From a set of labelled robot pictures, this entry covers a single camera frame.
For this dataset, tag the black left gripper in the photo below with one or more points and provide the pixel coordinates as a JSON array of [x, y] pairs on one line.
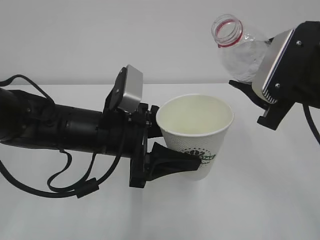
[[127, 136]]

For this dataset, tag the clear plastic water bottle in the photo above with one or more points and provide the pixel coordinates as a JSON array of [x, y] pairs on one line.
[[241, 46]]

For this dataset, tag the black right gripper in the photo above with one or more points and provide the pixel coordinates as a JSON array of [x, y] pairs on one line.
[[274, 113]]

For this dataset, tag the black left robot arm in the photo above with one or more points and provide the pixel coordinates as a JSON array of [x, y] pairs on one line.
[[33, 122]]

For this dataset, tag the white paper cup green logo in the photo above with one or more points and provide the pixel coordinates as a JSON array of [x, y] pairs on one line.
[[195, 124]]

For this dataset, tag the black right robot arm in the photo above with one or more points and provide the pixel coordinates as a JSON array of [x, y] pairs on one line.
[[289, 73]]

